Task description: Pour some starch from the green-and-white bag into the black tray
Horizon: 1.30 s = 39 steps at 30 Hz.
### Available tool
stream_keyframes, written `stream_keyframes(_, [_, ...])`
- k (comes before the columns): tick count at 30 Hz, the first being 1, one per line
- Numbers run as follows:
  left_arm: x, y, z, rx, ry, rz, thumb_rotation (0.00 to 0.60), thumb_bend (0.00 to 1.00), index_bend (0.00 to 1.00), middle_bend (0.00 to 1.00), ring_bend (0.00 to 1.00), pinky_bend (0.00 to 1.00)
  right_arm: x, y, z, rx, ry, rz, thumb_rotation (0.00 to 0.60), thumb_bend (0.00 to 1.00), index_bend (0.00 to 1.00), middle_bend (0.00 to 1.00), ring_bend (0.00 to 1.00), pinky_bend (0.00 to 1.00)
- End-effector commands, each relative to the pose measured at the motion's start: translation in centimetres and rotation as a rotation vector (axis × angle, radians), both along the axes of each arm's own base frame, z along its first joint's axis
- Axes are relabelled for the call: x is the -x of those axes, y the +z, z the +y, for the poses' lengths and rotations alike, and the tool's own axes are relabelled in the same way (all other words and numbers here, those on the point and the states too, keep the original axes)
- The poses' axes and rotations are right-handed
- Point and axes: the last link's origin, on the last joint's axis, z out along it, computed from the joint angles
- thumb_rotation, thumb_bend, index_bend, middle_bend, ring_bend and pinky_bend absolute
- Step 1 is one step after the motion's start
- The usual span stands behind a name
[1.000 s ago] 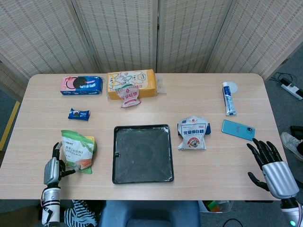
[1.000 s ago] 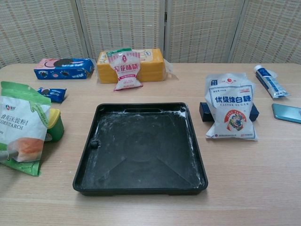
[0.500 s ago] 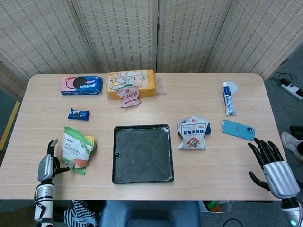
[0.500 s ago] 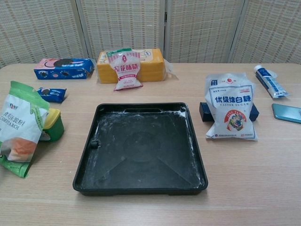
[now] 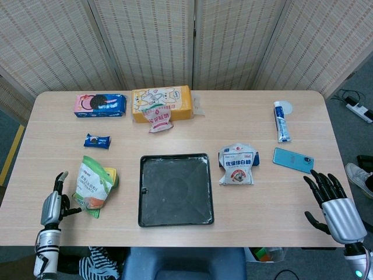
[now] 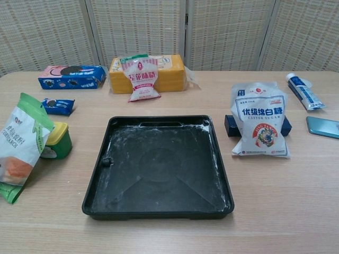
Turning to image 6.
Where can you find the green white starch bag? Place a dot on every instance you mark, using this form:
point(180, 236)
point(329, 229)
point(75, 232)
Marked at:
point(18, 137)

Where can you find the black square plastic tray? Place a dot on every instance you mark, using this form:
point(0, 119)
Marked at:
point(159, 164)

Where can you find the pink white seasoning bag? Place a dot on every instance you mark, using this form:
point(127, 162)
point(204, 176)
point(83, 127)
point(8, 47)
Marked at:
point(141, 79)

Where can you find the white castor sugar bag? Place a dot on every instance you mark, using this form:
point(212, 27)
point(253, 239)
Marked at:
point(259, 119)

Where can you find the dark blue small box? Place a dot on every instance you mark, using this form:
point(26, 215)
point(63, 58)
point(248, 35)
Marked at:
point(229, 125)

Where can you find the woven folding screen panel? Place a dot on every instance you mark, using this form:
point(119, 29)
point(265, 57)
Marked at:
point(304, 31)
point(137, 26)
point(227, 31)
point(39, 31)

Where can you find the green container with yellow lid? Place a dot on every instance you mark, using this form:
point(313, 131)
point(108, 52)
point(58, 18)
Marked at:
point(61, 143)

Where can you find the blue pink cookie box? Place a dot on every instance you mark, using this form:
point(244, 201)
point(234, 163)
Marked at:
point(69, 79)

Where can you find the small blue cookie packet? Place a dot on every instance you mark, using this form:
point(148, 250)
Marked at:
point(58, 105)

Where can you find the blue white toothpaste tube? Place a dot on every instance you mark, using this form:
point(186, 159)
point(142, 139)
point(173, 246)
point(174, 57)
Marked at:
point(304, 91)

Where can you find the light blue smartphone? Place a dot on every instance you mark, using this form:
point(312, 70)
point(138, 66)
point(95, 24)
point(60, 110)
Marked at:
point(324, 127)

